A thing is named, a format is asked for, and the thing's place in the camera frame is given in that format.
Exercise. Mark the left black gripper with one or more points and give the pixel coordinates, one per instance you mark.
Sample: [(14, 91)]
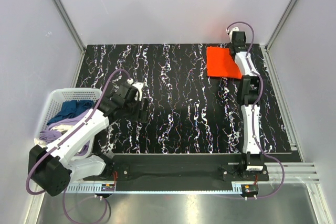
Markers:
[(143, 109)]

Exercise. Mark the orange t shirt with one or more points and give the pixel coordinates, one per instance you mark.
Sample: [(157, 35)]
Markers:
[(219, 64)]

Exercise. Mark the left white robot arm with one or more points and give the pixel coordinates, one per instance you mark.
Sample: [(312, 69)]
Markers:
[(53, 167)]

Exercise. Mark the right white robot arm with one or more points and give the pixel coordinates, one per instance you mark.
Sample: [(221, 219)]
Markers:
[(248, 98)]

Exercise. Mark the black marble pattern mat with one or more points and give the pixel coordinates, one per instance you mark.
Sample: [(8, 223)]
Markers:
[(189, 112)]

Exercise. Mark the navy blue t shirt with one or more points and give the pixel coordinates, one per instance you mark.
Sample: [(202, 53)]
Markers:
[(71, 112)]

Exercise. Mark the white t shirt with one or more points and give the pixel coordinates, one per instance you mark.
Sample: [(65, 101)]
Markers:
[(51, 134)]

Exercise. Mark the white plastic laundry basket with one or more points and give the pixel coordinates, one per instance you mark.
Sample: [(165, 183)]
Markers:
[(54, 103)]

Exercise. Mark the left orange connector box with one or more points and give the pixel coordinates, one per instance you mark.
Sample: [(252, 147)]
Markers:
[(108, 187)]

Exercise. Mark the orange connector box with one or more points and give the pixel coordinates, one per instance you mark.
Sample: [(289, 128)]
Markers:
[(108, 187), (251, 189)]

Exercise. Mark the lavender t shirt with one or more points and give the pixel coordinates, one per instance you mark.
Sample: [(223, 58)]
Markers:
[(71, 121)]

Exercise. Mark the right orange connector box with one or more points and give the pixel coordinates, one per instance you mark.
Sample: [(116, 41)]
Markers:
[(251, 189)]

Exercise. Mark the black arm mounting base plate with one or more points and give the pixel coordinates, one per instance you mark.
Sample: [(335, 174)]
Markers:
[(229, 167)]

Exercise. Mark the white slotted cable duct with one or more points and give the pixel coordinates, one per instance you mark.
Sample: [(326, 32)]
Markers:
[(153, 188)]

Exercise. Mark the left aluminium frame post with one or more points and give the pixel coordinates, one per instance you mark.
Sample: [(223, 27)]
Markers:
[(69, 24)]

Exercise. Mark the aluminium frame post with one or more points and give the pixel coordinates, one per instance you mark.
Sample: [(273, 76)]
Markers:
[(286, 14), (69, 24)]

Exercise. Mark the right aluminium frame post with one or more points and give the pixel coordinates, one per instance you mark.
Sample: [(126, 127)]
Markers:
[(286, 14)]

